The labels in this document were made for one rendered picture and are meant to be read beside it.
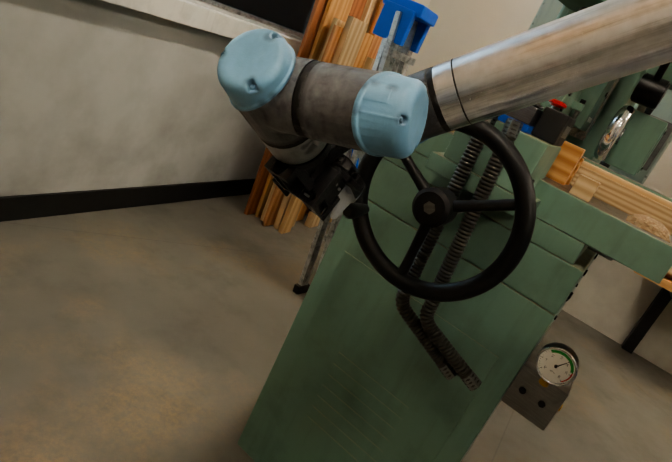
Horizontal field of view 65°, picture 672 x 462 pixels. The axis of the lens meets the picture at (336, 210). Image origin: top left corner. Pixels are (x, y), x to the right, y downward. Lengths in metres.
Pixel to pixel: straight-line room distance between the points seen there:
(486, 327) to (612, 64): 0.57
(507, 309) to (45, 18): 1.47
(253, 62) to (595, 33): 0.32
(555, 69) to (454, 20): 3.15
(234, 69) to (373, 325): 0.71
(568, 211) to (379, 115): 0.54
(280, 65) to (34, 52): 1.38
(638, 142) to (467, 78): 0.72
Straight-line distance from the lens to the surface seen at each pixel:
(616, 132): 1.17
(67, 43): 1.86
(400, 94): 0.46
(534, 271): 0.96
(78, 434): 1.35
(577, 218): 0.94
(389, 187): 1.03
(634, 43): 0.57
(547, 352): 0.92
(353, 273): 1.08
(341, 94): 0.47
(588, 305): 3.58
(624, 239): 0.94
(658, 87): 1.21
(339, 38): 2.42
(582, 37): 0.56
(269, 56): 0.49
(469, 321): 1.01
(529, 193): 0.76
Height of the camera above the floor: 0.99
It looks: 18 degrees down
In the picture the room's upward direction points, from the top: 24 degrees clockwise
